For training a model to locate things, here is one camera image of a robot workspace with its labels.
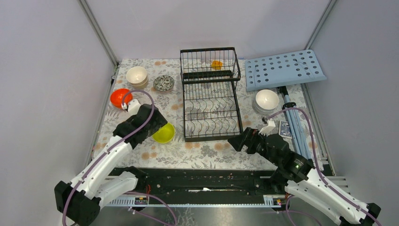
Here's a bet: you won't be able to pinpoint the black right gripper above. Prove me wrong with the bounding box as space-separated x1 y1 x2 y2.
227 127 280 166

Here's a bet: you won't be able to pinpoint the yellow-green bowl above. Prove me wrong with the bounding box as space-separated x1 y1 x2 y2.
152 122 176 144

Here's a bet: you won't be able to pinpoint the pink patterned bowl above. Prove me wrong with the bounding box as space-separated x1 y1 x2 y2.
153 75 175 92

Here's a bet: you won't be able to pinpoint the plain beige bowl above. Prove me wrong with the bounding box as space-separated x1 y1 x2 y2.
131 78 148 89

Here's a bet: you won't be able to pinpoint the white bowl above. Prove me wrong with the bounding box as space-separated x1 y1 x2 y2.
252 101 276 114
255 89 279 110

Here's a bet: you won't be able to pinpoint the orange bowl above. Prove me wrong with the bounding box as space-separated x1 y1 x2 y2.
110 89 133 109

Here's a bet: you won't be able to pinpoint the beige patterned bowl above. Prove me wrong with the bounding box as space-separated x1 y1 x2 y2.
126 66 148 84

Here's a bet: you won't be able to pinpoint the black wire dish rack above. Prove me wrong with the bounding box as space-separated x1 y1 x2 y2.
180 47 243 142

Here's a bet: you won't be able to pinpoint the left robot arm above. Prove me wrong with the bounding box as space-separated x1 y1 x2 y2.
54 104 168 226

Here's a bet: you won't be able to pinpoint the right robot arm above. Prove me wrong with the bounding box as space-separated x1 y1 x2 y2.
227 127 381 226

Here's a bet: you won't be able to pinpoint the blue card deck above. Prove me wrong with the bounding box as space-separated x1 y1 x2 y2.
279 121 292 139

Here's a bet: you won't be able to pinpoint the blue tripod legs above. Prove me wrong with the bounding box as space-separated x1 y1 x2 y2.
278 86 311 160

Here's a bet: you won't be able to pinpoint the floral table mat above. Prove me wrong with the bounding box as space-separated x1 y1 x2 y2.
93 59 312 170

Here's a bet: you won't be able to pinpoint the yellow toy block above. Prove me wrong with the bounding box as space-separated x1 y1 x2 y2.
211 60 223 70

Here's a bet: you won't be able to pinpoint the blue perforated stand tray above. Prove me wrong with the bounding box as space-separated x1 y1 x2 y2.
245 49 327 92

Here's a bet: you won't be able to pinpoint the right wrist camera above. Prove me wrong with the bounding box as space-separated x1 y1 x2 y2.
259 117 276 136

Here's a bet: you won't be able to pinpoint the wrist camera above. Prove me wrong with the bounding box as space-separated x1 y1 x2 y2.
121 99 141 116
259 117 276 136

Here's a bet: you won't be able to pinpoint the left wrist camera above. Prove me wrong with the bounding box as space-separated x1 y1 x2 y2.
121 99 141 116

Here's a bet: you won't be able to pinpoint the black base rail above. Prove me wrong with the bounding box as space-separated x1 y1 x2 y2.
109 167 287 206

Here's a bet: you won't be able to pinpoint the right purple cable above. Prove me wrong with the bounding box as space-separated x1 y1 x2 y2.
263 107 383 226

